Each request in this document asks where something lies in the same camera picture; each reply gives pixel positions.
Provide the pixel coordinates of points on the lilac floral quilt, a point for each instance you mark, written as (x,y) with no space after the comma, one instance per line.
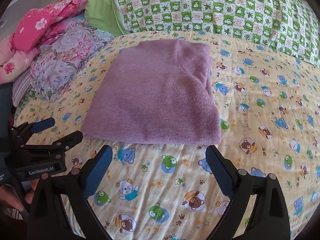
(62,62)

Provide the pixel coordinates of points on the pink floral quilt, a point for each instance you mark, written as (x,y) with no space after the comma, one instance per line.
(37,27)

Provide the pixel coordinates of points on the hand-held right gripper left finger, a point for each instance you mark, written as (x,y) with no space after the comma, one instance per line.
(98,172)

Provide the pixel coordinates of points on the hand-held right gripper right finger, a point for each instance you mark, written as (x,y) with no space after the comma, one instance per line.
(220,172)

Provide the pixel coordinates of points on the person's left hand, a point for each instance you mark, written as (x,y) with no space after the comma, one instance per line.
(12,198)

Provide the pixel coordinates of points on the green frog print quilt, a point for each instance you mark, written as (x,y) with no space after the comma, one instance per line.
(212,5)

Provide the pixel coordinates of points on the yellow bear print bedsheet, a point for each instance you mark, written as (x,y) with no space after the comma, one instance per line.
(175,192)

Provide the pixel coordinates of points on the purple knit sweater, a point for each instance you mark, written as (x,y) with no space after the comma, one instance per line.
(155,92)

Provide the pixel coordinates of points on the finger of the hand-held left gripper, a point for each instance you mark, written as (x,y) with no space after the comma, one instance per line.
(43,125)
(66,141)

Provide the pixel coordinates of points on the lime green pillow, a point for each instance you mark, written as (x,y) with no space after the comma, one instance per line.
(102,7)

